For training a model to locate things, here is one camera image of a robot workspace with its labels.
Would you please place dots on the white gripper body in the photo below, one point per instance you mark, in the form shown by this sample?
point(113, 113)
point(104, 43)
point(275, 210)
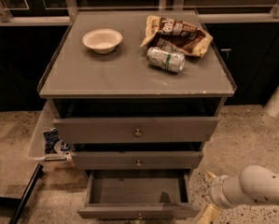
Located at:
point(216, 188)

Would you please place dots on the grey bottom drawer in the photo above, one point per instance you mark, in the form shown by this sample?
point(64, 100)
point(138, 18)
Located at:
point(138, 193)

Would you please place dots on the grey drawer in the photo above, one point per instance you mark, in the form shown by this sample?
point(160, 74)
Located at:
point(138, 193)
point(135, 130)
point(137, 160)

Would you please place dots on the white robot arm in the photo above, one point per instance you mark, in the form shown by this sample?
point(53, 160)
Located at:
point(242, 160)

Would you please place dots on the grey top drawer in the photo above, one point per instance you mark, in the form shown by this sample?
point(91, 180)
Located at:
point(135, 130)

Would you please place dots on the grey drawer cabinet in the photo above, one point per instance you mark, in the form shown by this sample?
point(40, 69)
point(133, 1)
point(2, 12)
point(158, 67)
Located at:
point(121, 84)

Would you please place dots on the grey middle drawer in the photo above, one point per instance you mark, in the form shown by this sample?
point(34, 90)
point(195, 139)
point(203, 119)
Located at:
point(137, 160)

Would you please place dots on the white green soda can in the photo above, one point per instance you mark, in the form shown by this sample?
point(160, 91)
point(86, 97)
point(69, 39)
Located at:
point(169, 61)

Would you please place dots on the brown chip bag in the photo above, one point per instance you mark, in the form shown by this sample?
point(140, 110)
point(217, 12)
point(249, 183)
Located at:
point(176, 36)

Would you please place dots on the blue snack package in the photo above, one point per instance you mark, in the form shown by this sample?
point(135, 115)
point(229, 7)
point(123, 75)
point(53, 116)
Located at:
point(51, 138)

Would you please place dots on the white paper bowl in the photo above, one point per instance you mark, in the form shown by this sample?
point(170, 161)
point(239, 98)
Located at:
point(102, 41)

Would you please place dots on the clear plastic bin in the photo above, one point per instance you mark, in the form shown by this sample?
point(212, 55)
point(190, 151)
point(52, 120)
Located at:
point(62, 156)

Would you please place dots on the black floor rail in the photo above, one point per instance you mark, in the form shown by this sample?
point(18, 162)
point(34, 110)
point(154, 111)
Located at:
point(26, 195)

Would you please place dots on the metal railing frame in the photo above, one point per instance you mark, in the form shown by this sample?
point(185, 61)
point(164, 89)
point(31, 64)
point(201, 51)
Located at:
point(36, 16)

